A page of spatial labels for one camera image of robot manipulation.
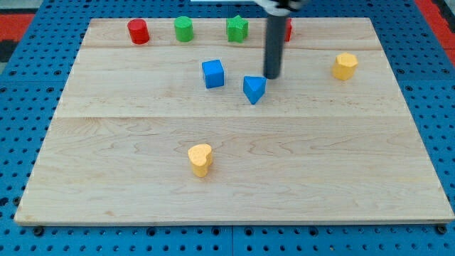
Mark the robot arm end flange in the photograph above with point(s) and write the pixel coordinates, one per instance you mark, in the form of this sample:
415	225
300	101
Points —
281	7

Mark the blue triangle block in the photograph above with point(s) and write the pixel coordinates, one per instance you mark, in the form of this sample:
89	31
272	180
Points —
254	88

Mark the yellow heart block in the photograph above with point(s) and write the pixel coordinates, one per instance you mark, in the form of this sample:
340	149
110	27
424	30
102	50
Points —
200	157

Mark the blue cube block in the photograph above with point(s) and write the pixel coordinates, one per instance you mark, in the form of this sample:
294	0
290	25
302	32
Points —
213	73

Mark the light wooden board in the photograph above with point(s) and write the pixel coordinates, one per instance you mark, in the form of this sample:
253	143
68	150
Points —
314	150

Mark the green star block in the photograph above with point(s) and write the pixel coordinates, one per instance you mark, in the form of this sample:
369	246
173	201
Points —
237	29

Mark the green cylinder block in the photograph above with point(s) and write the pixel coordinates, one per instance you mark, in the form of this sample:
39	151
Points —
183	26

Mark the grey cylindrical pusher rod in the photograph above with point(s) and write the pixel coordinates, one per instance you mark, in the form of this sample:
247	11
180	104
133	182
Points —
274	44

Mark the red block behind rod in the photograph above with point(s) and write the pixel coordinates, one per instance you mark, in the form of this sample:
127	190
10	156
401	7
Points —
288	31

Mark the yellow hexagon block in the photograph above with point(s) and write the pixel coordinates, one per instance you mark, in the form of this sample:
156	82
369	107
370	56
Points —
344	66

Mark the red cylinder block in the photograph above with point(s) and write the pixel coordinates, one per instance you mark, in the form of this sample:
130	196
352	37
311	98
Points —
138	31

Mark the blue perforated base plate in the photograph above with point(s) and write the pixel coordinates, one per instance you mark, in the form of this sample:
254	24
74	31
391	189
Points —
36	73

